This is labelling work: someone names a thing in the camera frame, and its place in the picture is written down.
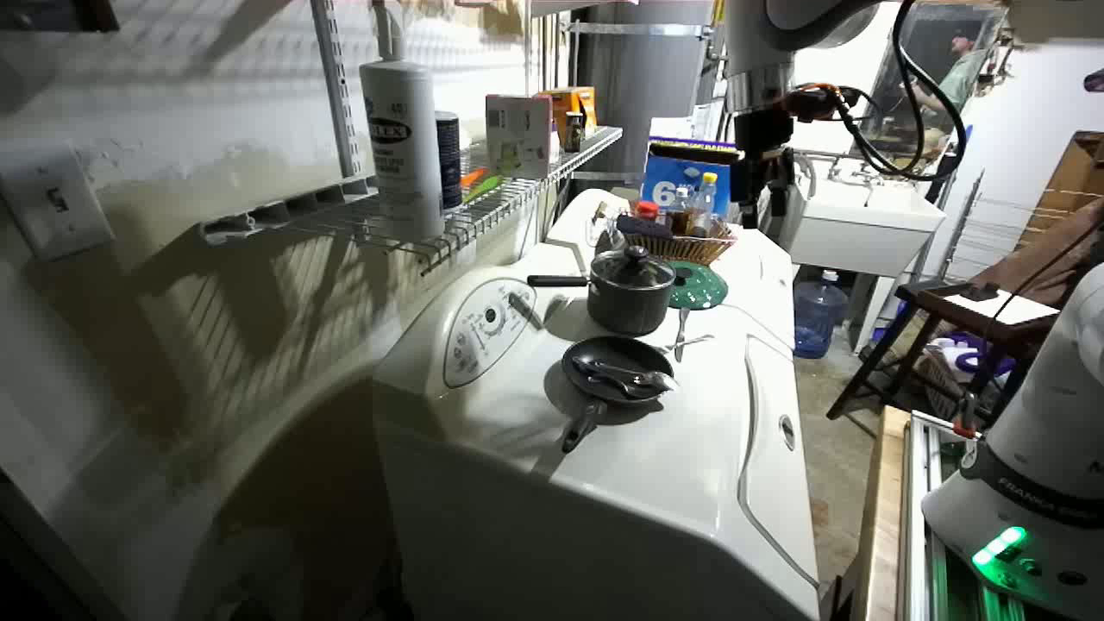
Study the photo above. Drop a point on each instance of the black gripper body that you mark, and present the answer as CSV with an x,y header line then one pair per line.
x,y
765,144

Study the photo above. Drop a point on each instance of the silver spoon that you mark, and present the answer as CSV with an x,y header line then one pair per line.
x,y
607,367
641,382

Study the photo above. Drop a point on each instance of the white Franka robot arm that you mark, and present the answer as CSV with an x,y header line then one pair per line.
x,y
1039,435

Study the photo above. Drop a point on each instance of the black frying pan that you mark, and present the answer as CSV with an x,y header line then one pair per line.
x,y
623,397

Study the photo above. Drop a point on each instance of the yellow cap bottle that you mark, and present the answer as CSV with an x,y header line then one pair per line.
x,y
706,204

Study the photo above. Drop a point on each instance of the wicker basket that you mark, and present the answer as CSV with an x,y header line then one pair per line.
x,y
684,246

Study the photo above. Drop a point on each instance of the blue cardboard box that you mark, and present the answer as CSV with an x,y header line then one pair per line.
x,y
670,179

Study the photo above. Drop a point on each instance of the white utility sink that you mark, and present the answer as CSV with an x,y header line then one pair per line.
x,y
865,226

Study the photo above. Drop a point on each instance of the green round lid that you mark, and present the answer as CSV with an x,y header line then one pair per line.
x,y
699,288

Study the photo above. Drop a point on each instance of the red lid jar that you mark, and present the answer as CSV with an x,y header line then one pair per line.
x,y
647,211

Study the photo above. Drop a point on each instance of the blue water jug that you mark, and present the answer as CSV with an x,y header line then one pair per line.
x,y
822,311

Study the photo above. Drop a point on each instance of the dark glass pot lid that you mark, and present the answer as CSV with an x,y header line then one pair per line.
x,y
630,266

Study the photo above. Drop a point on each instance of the grey water heater tank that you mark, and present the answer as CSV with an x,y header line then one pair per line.
x,y
645,69

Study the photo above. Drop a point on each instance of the silver table knife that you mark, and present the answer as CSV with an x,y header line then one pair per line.
x,y
680,334

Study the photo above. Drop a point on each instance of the grey cooking pot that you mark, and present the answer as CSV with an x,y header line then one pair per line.
x,y
626,310

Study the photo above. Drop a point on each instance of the orange softener box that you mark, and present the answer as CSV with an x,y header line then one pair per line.
x,y
573,115

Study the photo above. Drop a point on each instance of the wooden folding chair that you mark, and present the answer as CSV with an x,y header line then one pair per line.
x,y
977,311

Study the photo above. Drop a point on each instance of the dark cylindrical can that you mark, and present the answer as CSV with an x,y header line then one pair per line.
x,y
451,161

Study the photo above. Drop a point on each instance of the wooden board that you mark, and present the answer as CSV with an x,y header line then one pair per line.
x,y
884,518

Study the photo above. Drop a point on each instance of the tall white bottle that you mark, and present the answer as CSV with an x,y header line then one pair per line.
x,y
403,149

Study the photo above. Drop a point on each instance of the white light switch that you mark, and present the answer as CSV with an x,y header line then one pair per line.
x,y
44,210

